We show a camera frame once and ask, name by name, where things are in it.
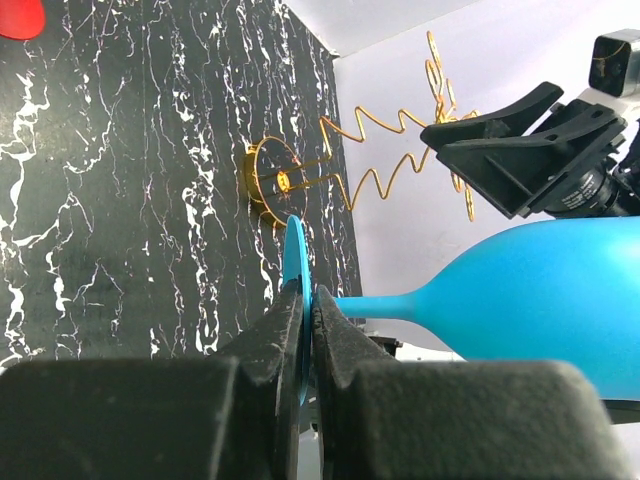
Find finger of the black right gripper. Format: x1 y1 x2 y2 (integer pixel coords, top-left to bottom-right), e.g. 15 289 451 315
420 82 564 150
435 112 613 218

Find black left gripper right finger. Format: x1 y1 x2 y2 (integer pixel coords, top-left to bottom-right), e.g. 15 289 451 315
312 288 634 479

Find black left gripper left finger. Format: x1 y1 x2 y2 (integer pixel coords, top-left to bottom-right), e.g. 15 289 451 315
1 280 304 479

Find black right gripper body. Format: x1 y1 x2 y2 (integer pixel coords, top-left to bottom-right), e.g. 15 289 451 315
519 125 639 219

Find blue wine glass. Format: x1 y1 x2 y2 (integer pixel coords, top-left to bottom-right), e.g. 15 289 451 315
282 213 640 407

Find red wine glass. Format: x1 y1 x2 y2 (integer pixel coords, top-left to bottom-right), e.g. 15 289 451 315
0 0 46 40

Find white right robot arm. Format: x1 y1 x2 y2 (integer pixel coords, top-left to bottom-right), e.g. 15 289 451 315
420 82 639 219

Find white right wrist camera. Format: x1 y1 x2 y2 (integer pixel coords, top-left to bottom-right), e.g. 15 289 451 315
588 29 639 98

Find gold wire wine glass rack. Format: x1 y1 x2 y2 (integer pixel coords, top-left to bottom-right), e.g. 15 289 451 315
238 30 479 229

